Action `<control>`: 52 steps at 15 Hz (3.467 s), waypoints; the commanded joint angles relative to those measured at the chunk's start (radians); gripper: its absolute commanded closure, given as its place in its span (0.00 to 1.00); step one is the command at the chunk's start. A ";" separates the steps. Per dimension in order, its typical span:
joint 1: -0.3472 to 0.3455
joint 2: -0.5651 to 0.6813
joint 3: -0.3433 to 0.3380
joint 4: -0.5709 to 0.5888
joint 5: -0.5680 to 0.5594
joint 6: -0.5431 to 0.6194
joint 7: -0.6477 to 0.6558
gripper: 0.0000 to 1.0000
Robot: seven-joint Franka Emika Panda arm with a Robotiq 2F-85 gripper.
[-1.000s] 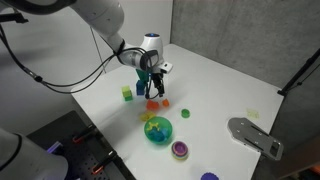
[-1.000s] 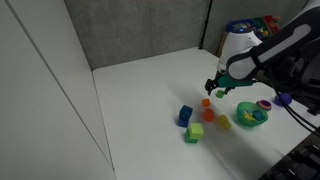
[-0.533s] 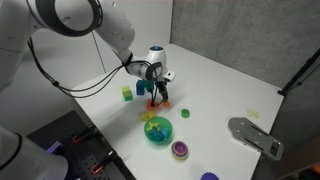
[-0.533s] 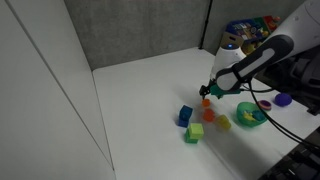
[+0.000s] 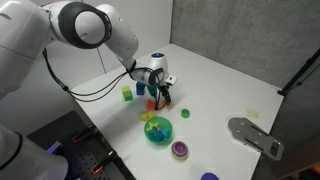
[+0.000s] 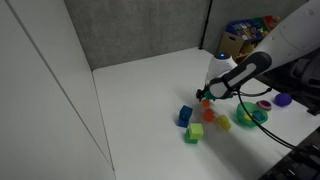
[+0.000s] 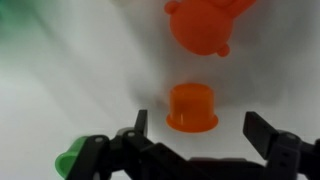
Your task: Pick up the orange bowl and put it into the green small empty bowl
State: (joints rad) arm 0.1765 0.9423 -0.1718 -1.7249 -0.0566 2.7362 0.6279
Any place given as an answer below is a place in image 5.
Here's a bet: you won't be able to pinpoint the purple round lid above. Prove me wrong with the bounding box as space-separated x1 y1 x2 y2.
200 171 220 180

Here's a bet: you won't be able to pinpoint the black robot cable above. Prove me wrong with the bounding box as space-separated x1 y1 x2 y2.
42 48 134 103

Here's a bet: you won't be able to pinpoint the lime green cube stack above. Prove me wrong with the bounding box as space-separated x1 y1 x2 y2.
121 85 134 102

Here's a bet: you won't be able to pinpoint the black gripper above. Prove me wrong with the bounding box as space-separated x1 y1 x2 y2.
153 77 173 112

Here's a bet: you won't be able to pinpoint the large green bowl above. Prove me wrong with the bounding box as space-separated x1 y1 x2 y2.
143 116 174 146

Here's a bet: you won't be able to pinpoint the small green bowl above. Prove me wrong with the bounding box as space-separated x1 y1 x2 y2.
180 108 191 119

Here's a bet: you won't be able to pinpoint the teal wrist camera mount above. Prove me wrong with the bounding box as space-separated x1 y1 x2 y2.
146 84 158 98

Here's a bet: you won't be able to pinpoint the purple lit connector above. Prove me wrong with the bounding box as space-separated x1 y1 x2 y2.
46 140 65 155

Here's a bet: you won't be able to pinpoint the black orange spring clamp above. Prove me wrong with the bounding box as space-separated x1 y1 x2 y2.
90 150 119 176
72 124 98 145

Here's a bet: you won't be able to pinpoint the stacked purple rainbow bowls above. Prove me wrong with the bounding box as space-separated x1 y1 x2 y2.
170 140 190 161

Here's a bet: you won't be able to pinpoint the yellow toy block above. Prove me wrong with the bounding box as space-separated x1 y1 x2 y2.
139 110 157 122

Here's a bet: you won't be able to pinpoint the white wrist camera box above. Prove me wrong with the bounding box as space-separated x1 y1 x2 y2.
164 75 178 86

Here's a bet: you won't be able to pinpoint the orange toy block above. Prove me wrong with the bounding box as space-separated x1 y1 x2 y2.
146 98 157 111

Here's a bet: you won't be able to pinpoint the black stand pole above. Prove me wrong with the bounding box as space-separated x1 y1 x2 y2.
277 47 320 98

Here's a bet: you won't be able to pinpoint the black perforated base board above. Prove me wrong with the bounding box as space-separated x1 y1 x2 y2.
26 110 137 180

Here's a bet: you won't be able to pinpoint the blue cube stack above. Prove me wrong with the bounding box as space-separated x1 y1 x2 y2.
135 81 148 96

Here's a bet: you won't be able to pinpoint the pale yellow tape patch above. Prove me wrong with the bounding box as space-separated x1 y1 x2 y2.
246 107 261 120

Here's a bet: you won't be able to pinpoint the yellow toy figure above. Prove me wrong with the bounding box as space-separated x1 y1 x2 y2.
146 121 162 132

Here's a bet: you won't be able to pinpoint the grey metal mounting plate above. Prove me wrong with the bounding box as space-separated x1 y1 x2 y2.
227 117 285 162

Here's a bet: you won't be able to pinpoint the blue toy pieces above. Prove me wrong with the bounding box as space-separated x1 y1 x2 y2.
147 127 170 142

